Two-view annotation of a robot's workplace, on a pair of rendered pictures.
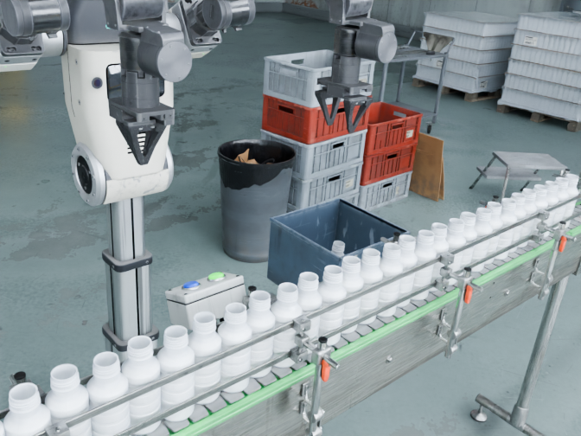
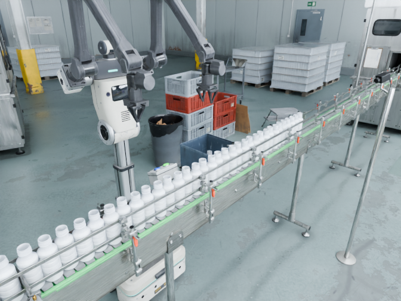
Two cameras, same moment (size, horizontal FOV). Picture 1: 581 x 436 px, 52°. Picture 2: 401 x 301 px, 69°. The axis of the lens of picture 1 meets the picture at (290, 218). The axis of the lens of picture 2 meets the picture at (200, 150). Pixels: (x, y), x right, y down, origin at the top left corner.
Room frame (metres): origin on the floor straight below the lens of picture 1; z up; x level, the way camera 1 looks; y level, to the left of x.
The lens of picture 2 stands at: (-0.31, 0.07, 1.81)
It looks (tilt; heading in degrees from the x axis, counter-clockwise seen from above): 24 degrees down; 355
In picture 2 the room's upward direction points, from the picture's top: straight up
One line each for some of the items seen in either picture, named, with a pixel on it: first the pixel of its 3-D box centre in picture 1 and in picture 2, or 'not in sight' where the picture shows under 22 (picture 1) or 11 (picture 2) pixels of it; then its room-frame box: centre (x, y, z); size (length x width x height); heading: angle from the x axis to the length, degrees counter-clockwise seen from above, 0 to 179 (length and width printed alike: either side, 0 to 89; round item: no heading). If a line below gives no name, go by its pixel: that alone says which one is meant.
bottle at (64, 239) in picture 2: not in sight; (65, 246); (0.51, 0.48, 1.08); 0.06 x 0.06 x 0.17
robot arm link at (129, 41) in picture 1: (141, 52); (134, 80); (0.91, 0.24, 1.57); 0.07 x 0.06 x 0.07; 45
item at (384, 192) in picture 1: (366, 183); (215, 129); (4.25, -0.55, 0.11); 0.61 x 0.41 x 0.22; 136
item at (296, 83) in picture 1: (319, 76); (190, 83); (3.70, -0.11, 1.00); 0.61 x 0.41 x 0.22; 140
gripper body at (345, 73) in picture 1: (345, 72); (206, 80); (1.22, -0.09, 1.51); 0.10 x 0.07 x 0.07; 42
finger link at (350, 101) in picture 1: (348, 108); (209, 94); (1.21, -0.10, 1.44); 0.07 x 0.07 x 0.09; 42
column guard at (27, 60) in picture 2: not in sight; (30, 71); (7.74, 3.84, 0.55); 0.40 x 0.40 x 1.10; 43
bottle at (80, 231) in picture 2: not in sight; (82, 239); (0.54, 0.43, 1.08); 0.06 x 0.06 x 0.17
